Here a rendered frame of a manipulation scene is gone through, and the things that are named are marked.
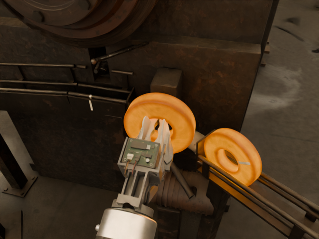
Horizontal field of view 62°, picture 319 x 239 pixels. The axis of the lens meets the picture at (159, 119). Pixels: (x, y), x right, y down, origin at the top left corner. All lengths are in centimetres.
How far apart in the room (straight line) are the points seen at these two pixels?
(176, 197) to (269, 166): 91
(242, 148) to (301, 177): 108
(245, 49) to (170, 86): 23
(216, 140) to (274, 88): 162
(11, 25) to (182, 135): 68
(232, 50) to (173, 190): 44
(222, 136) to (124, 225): 33
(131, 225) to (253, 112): 164
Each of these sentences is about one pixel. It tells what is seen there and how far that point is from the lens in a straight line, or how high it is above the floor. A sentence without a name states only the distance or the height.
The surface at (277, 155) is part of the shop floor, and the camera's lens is 173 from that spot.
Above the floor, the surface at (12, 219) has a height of 1.
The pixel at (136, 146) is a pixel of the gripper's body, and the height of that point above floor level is 89.
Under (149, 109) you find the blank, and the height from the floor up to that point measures 88.
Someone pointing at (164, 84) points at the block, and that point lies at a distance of 74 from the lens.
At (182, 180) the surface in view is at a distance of 80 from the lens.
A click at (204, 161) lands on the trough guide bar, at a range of 71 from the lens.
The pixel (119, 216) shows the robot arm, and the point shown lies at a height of 84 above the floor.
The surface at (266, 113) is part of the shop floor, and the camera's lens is 199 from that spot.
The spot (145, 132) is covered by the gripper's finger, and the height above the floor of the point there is 85.
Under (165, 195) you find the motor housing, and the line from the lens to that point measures 84.
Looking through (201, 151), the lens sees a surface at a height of 68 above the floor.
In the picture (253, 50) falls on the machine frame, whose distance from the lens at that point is 79.
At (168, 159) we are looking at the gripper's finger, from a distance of 51.
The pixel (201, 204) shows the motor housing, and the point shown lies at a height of 50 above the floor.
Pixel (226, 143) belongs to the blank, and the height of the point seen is 76.
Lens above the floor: 122
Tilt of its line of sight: 43 degrees down
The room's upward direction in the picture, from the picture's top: straight up
